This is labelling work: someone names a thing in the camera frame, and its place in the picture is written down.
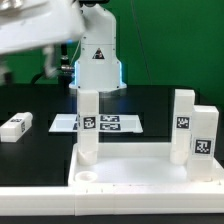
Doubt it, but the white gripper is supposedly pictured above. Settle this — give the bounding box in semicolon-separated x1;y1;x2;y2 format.
0;0;85;84

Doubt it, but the white desk tabletop tray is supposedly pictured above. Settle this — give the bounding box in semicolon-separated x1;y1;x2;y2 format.
68;142;224;186

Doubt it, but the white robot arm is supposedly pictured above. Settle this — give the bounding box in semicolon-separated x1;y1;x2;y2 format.
0;0;127;94

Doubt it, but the fiducial marker sheet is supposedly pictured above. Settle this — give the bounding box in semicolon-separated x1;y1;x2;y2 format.
49;114;143;133

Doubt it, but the white L-shaped fence bar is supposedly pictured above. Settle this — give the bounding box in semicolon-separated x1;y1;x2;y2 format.
0;184;224;216

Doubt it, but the black camera stand pole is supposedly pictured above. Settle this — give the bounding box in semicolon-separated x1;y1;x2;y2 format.
60;44;74;84

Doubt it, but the black cable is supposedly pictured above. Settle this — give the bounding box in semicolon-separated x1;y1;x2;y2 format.
29;67;75;85

